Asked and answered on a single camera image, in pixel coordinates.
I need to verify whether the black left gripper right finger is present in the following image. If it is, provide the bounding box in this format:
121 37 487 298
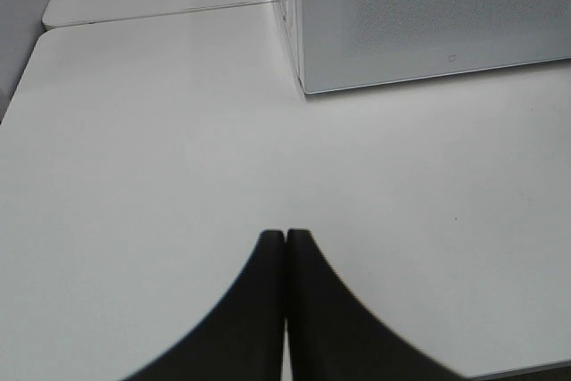
285 229 459 380

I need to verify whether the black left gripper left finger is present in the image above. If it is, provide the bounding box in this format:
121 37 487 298
128 230 286 380

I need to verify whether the white microwave door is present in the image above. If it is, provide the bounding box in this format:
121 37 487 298
297 0 571 95

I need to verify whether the white microwave oven body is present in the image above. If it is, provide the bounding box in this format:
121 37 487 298
276 0 571 95

